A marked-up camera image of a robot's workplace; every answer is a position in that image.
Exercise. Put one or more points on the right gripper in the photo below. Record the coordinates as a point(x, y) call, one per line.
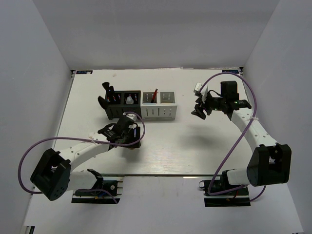
point(199, 109)

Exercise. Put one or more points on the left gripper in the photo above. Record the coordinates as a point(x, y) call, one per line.
point(137, 133)

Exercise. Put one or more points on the small clear bottle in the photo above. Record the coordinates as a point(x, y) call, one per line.
point(129, 100)

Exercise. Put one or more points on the fan makeup brush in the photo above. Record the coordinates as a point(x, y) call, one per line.
point(111, 94)

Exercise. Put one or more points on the red lip gloss tube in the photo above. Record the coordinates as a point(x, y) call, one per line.
point(154, 96)

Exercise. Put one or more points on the black brush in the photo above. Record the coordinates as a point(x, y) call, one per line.
point(107, 87)

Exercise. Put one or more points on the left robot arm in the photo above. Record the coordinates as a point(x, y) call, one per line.
point(55, 172)

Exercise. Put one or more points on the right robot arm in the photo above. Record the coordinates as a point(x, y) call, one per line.
point(270, 162)

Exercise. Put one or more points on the black organizer box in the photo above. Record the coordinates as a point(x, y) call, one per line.
point(117, 108)

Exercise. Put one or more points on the white organizer box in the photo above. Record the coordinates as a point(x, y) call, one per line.
point(164, 105)

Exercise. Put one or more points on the blue label sticker right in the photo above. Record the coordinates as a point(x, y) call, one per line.
point(231, 71)

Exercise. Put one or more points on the blue label sticker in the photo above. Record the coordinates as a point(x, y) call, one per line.
point(84, 72)
point(231, 71)

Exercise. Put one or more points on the blue label sticker left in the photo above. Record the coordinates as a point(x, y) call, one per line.
point(84, 72)

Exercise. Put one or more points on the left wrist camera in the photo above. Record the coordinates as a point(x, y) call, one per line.
point(131, 115)

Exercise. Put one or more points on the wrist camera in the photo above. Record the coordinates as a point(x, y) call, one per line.
point(201, 91)
point(131, 115)

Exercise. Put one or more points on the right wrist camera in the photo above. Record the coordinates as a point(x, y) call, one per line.
point(201, 91)

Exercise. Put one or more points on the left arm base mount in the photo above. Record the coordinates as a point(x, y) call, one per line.
point(105, 191)

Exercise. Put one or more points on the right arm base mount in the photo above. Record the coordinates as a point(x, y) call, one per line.
point(237, 198)

